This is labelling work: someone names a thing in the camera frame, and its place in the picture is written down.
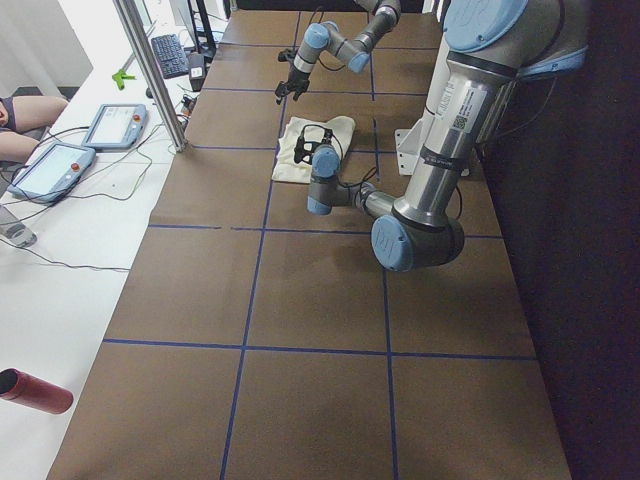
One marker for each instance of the black keyboard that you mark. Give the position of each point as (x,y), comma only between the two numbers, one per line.
(170,56)

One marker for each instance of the aluminium frame post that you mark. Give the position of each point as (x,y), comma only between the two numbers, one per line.
(134,30)

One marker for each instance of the person's bare legs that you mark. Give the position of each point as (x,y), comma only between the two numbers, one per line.
(21,114)

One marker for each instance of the cream white t-shirt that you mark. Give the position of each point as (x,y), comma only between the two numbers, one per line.
(285,169)

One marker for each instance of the black power adapter box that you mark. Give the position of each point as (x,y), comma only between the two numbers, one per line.
(197,71)

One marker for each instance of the far blue teach pendant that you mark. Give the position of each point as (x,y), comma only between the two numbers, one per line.
(116,127)

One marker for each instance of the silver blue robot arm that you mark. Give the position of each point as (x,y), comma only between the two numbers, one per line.
(325,36)
(486,48)

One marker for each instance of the near blue teach pendant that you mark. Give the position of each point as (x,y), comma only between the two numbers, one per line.
(53,174)

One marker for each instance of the green plastic clamp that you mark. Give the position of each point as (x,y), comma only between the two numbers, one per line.
(120,77)

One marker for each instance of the blue teach pendant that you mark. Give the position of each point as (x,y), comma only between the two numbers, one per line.
(116,127)
(53,174)

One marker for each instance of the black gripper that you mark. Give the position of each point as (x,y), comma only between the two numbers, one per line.
(306,148)
(295,78)

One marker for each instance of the red cylinder bottle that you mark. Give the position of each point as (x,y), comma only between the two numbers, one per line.
(24,389)

